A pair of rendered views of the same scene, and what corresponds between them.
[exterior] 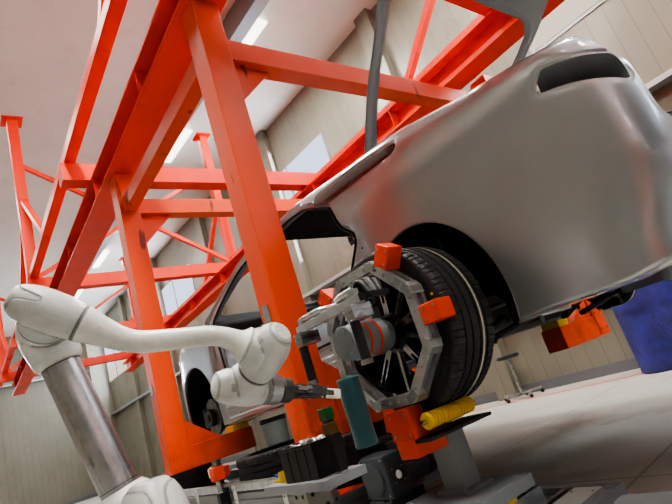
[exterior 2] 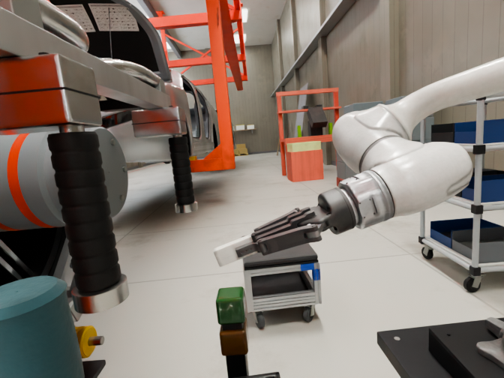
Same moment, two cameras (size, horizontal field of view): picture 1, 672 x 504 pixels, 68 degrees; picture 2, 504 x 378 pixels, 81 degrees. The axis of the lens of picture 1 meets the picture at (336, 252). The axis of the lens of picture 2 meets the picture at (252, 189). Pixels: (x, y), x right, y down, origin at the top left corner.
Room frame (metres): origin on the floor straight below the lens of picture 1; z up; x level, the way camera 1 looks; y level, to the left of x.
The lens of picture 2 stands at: (2.02, 0.50, 0.88)
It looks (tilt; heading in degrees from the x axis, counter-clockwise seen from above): 9 degrees down; 221
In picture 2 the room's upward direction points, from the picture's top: 5 degrees counter-clockwise
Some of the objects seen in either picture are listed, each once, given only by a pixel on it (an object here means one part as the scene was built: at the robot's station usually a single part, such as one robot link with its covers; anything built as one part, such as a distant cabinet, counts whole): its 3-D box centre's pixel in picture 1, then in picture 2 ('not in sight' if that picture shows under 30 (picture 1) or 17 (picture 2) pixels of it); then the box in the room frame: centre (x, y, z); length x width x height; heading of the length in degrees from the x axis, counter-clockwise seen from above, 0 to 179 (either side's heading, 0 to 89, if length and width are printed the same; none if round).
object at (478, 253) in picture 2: not in sight; (478, 187); (-0.04, 0.37, 0.50); 0.54 x 0.42 x 1.00; 40
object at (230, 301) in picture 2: (325, 413); (231, 304); (1.75, 0.20, 0.64); 0.04 x 0.04 x 0.04; 40
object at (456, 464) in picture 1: (455, 462); not in sight; (2.06, -0.19, 0.32); 0.40 x 0.30 x 0.28; 40
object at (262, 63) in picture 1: (391, 102); not in sight; (3.26, -0.71, 2.54); 2.58 x 0.12 x 0.42; 130
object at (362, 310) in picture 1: (358, 311); (160, 121); (1.69, -0.01, 0.93); 0.09 x 0.05 x 0.05; 130
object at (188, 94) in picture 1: (160, 146); not in sight; (3.10, 0.95, 2.68); 1.77 x 0.10 x 0.12; 40
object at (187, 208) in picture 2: (360, 341); (181, 172); (1.67, 0.01, 0.83); 0.04 x 0.04 x 0.16
